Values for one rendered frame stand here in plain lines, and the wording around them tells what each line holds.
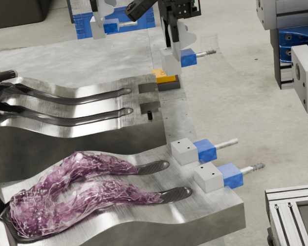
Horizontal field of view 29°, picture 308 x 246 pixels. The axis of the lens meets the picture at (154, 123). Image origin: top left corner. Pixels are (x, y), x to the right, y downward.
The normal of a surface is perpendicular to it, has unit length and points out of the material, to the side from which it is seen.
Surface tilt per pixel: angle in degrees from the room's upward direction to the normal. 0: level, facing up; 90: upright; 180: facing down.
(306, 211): 0
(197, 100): 0
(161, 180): 0
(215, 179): 90
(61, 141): 90
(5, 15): 90
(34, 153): 90
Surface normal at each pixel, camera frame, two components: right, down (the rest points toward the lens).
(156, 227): 0.35, 0.39
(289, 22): 0.00, 0.46
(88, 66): -0.15, -0.88
